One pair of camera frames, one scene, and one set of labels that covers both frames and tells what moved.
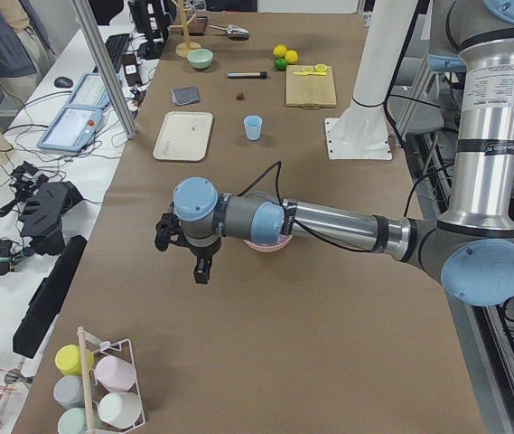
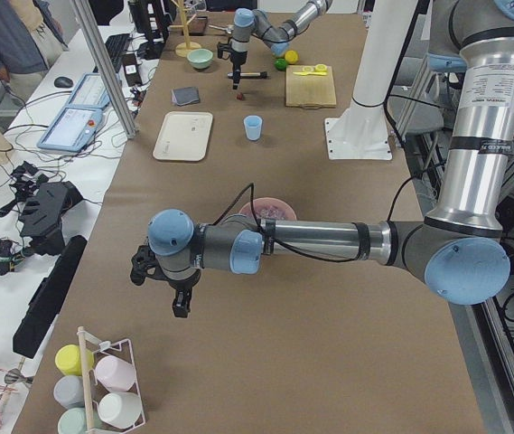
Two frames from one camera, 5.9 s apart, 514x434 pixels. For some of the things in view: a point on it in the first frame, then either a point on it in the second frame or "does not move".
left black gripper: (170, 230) → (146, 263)
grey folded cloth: (185, 95) does not move
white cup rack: (113, 391) does not move
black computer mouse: (63, 82) does not move
